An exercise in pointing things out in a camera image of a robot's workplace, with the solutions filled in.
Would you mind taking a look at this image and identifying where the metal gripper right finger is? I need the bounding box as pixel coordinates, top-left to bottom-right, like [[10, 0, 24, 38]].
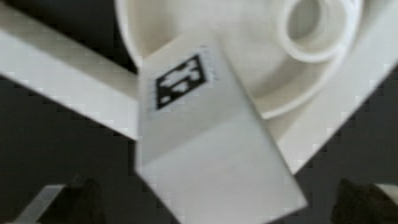
[[330, 179, 398, 224]]

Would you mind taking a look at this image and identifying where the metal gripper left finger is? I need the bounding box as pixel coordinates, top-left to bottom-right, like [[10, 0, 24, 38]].
[[10, 179, 106, 224]]

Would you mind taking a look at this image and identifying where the white stool leg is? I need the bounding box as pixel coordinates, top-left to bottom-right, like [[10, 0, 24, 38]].
[[136, 31, 307, 224]]

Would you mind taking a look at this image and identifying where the white round stool seat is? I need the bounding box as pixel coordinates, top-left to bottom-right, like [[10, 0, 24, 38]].
[[113, 0, 365, 121]]

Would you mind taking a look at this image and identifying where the white right rail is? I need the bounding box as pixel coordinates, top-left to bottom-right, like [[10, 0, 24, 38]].
[[269, 0, 398, 173]]

